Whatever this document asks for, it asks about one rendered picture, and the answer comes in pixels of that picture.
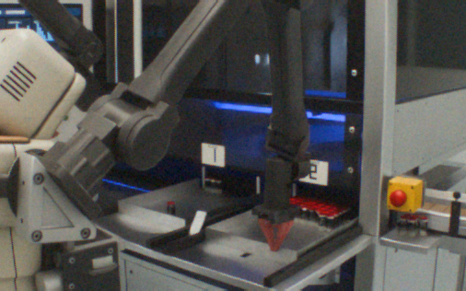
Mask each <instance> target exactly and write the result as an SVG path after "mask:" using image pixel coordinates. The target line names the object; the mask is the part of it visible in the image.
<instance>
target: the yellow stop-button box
mask: <svg viewBox="0 0 466 291"><path fill-rule="evenodd" d="M397 190H403V191H404V193H405V194H406V198H407V200H406V203H405V205H403V206H402V207H399V208H397V207H394V206H392V204H391V202H390V194H391V193H392V192H394V191H397ZM424 199H425V179H420V178H416V177H410V176H404V175H398V177H396V178H394V179H391V180H389V182H388V200H387V208H388V209H390V210H394V211H397V210H400V211H403V212H408V213H414V212H416V211H417V210H418V209H419V208H422V207H423V206H424Z"/></svg>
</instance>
